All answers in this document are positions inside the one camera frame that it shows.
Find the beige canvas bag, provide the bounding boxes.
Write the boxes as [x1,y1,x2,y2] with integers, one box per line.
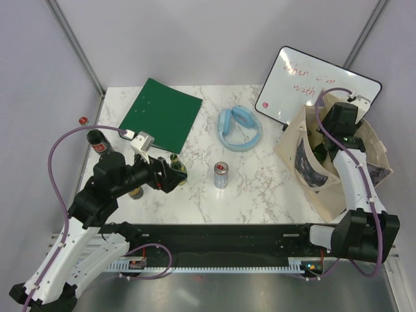
[274,94,393,222]

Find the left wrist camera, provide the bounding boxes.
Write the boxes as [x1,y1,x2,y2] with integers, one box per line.
[130,131,155,164]

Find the green ring binder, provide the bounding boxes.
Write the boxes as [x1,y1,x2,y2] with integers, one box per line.
[119,78,203,154]

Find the white cable duct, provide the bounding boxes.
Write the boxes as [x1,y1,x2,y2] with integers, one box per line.
[104,259,305,274]

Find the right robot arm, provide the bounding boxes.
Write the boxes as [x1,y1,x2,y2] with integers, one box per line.
[297,102,400,265]

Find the blue headphones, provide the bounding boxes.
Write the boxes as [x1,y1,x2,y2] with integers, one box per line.
[217,106,263,152]

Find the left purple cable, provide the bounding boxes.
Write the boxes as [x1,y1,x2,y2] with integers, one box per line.
[21,125,136,308]

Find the small whiteboard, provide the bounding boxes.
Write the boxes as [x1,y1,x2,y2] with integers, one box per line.
[255,46,382,124]

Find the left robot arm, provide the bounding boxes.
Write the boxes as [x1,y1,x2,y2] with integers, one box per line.
[9,152,187,311]

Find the silver beverage can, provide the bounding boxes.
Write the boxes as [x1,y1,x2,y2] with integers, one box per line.
[214,161,229,189]

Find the dark cola bottle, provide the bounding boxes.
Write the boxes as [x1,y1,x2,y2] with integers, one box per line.
[86,129,114,155]

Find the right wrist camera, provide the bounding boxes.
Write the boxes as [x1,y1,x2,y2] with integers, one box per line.
[347,92,371,114]

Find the red capped clear bottle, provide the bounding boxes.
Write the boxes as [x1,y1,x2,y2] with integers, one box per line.
[79,116,94,133]

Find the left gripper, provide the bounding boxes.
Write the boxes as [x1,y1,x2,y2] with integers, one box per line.
[112,148,187,197]

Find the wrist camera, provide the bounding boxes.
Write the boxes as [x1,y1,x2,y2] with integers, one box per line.
[130,131,155,164]
[347,92,371,114]

